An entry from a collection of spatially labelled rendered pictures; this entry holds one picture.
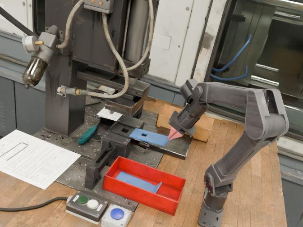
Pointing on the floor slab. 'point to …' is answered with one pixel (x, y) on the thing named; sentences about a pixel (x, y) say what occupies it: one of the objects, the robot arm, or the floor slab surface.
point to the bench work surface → (271, 155)
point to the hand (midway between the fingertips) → (168, 138)
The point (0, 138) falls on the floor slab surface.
